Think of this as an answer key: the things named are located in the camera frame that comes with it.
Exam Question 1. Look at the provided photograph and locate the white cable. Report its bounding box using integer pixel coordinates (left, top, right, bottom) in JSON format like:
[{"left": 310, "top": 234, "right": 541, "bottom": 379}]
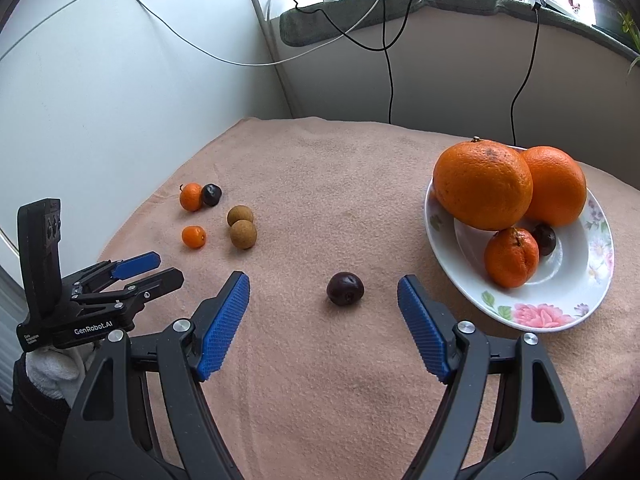
[{"left": 120, "top": 0, "right": 391, "bottom": 67}]

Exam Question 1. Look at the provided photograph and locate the potted spider plant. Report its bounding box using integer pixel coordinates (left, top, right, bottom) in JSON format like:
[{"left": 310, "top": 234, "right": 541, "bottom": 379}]
[{"left": 560, "top": 0, "right": 640, "bottom": 76}]

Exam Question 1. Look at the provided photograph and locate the white cabinet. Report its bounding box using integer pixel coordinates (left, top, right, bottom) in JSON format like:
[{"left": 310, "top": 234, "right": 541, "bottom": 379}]
[{"left": 0, "top": 0, "right": 296, "bottom": 271}]

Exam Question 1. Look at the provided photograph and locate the person's left forearm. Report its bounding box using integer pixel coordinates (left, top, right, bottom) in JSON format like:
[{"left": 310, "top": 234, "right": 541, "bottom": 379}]
[{"left": 7, "top": 357, "right": 76, "bottom": 461}]

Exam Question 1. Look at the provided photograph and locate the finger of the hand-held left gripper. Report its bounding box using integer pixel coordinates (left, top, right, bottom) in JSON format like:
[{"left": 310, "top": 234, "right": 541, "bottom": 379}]
[
  {"left": 62, "top": 252, "right": 162, "bottom": 291},
  {"left": 75, "top": 267, "right": 185, "bottom": 311}
]

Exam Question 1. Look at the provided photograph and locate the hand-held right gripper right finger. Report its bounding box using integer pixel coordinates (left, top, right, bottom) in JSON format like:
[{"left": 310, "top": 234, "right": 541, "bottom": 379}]
[{"left": 397, "top": 274, "right": 586, "bottom": 480}]

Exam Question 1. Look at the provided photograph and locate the small tangerine with stem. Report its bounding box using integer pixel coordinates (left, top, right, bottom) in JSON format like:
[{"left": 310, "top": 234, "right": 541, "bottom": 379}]
[{"left": 179, "top": 182, "right": 209, "bottom": 212}]

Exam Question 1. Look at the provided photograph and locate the large rough orange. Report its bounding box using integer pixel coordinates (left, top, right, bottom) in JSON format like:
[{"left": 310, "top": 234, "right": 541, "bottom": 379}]
[{"left": 432, "top": 137, "right": 534, "bottom": 232}]

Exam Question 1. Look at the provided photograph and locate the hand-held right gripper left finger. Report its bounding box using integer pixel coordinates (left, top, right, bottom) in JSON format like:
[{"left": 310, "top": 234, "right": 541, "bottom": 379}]
[{"left": 57, "top": 271, "right": 251, "bottom": 480}]

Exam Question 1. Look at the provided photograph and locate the dark red cherry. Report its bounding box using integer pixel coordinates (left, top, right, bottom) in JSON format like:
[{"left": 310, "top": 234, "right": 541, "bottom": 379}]
[
  {"left": 531, "top": 223, "right": 557, "bottom": 257},
  {"left": 326, "top": 271, "right": 365, "bottom": 307}
]

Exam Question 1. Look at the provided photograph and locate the black cable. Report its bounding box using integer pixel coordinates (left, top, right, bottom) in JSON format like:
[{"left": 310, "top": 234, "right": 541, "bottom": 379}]
[
  {"left": 292, "top": 0, "right": 441, "bottom": 126},
  {"left": 509, "top": 5, "right": 542, "bottom": 147}
]

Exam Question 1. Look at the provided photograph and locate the large smooth orange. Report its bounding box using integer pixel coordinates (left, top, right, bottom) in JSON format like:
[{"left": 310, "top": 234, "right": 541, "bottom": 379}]
[{"left": 520, "top": 145, "right": 587, "bottom": 227}]

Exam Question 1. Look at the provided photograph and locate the white floral plate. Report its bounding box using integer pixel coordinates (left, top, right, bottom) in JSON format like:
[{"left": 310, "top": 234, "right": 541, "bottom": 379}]
[{"left": 424, "top": 145, "right": 615, "bottom": 332}]

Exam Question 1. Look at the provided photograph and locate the orange mandarin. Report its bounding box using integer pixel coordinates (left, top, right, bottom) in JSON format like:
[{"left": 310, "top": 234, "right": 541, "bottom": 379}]
[{"left": 484, "top": 227, "right": 541, "bottom": 289}]

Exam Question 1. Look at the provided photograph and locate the person's left hand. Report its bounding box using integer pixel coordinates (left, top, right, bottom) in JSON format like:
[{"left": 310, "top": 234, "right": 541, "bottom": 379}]
[{"left": 22, "top": 342, "right": 101, "bottom": 402}]

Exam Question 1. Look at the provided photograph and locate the small orange kumquat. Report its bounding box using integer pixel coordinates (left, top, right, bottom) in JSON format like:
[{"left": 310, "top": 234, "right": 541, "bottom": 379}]
[{"left": 181, "top": 225, "right": 207, "bottom": 249}]

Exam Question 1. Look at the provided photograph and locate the pink towel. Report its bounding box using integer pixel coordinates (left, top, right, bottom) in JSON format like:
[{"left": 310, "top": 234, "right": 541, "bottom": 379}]
[{"left": 97, "top": 116, "right": 640, "bottom": 480}]

